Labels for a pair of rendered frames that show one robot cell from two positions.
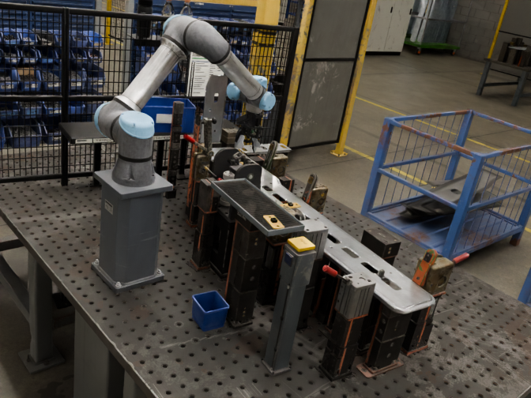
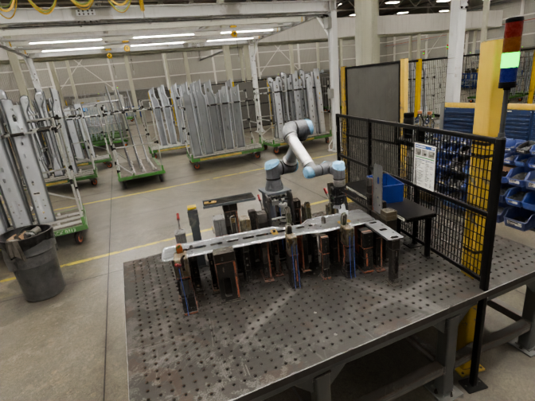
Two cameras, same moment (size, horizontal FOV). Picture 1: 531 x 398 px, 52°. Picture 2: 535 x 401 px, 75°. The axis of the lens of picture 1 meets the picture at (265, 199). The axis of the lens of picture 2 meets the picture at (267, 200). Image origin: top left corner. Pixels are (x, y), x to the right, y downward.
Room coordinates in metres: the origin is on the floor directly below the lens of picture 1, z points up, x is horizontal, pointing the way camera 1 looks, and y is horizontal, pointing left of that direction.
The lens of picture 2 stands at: (2.85, -1.99, 1.93)
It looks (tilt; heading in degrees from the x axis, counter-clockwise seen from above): 19 degrees down; 115
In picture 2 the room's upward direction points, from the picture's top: 6 degrees counter-clockwise
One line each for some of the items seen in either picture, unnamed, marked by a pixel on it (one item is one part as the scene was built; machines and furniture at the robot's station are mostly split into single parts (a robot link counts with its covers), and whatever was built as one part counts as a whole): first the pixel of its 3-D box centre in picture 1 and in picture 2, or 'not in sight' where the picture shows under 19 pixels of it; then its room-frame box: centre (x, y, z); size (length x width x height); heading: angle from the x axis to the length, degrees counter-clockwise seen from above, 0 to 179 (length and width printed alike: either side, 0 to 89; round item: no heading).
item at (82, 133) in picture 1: (157, 129); (383, 197); (2.61, 0.59, 1.01); 0.90 x 0.22 x 0.03; 126
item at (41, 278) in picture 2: not in sight; (35, 262); (-0.83, 0.03, 0.36); 0.54 x 0.50 x 0.73; 135
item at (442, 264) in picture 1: (422, 304); (185, 282); (1.64, -0.60, 0.88); 0.15 x 0.11 x 0.36; 126
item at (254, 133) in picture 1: (252, 124); (338, 194); (2.39, 0.11, 1.19); 0.09 x 0.08 x 0.12; 36
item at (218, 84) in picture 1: (213, 110); (377, 188); (2.60, 0.32, 1.17); 0.12 x 0.01 x 0.34; 126
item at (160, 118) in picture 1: (161, 114); (384, 188); (2.62, 0.58, 1.09); 0.30 x 0.17 x 0.13; 117
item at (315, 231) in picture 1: (299, 276); (222, 244); (1.64, -0.16, 0.90); 0.13 x 0.10 x 0.41; 126
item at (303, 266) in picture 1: (287, 309); (197, 237); (1.41, -0.12, 0.92); 0.08 x 0.08 x 0.44; 36
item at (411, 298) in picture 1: (294, 208); (271, 233); (2.00, -0.12, 1.00); 1.38 x 0.22 x 0.02; 36
